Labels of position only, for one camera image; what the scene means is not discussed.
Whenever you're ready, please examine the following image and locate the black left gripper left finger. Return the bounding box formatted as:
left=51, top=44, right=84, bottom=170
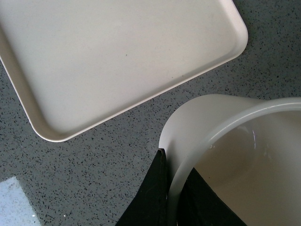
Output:
left=116, top=149, right=167, bottom=226

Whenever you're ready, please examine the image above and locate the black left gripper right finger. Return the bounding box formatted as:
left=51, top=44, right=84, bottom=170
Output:
left=177, top=169, right=245, bottom=226

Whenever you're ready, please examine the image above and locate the white smiley face mug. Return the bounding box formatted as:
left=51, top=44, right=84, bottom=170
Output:
left=159, top=95, right=301, bottom=226

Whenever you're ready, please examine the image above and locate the pink rectangular plastic tray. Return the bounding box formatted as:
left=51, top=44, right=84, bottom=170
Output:
left=0, top=0, right=248, bottom=142

